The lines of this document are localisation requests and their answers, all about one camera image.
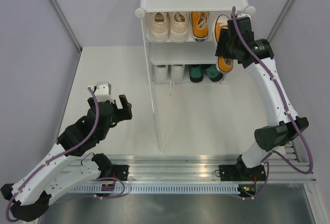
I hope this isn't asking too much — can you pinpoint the white plastic shoe cabinet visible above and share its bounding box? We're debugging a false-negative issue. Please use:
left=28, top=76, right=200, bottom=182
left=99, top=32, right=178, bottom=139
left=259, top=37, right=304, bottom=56
left=134, top=0, right=256, bottom=85

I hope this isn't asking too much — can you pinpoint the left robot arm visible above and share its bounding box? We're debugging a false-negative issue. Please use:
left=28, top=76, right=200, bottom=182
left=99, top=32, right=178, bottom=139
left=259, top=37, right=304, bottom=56
left=1, top=95, right=133, bottom=222

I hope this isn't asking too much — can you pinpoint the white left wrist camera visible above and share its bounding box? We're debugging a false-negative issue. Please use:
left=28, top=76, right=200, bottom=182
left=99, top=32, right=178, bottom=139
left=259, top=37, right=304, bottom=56
left=89, top=82, right=114, bottom=103

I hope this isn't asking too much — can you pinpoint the aluminium frame post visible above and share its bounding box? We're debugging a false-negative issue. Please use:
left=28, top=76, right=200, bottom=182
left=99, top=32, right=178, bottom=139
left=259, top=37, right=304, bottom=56
left=48, top=0, right=83, bottom=55
left=261, top=0, right=309, bottom=52

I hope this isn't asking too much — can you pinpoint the right aluminium frame post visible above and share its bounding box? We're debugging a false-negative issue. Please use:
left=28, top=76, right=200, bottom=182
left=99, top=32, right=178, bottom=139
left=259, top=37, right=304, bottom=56
left=261, top=0, right=309, bottom=52

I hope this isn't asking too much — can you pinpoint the white slotted cable duct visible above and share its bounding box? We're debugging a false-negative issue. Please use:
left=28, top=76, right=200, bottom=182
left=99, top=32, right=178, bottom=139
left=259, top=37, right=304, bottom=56
left=71, top=183, right=240, bottom=194

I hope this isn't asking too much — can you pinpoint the white sneaker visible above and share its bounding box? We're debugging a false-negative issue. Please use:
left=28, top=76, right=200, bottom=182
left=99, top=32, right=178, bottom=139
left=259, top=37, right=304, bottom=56
left=154, top=65, right=168, bottom=82
left=169, top=64, right=185, bottom=96

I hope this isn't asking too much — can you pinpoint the clear cabinet door panel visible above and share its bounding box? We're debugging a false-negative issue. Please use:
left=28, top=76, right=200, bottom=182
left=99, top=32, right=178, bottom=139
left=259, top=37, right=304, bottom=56
left=150, top=80, right=162, bottom=153

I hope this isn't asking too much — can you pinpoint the aluminium mounting rail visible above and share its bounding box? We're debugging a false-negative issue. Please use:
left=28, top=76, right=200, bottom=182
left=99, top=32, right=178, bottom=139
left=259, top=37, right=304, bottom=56
left=61, top=154, right=318, bottom=183

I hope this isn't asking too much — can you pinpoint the green pointed shoe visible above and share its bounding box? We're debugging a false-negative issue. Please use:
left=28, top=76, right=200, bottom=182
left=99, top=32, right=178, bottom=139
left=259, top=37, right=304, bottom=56
left=204, top=64, right=223, bottom=82
left=189, top=64, right=204, bottom=83

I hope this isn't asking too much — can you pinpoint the orange sneaker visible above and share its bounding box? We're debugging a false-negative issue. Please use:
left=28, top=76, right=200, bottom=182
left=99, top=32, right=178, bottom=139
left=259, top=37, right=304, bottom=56
left=190, top=11, right=209, bottom=42
left=212, top=14, right=234, bottom=74

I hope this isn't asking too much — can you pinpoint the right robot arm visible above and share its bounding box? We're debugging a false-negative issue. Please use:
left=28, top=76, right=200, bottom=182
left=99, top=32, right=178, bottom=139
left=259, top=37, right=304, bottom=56
left=212, top=14, right=309, bottom=181

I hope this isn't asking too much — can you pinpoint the beige sneaker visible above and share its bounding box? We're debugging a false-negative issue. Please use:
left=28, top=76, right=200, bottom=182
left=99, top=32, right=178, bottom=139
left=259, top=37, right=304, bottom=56
left=168, top=11, right=189, bottom=43
left=148, top=12, right=169, bottom=43

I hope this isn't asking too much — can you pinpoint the left aluminium frame post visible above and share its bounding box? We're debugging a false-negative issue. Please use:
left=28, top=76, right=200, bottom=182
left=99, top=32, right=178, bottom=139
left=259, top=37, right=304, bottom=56
left=48, top=0, right=83, bottom=55

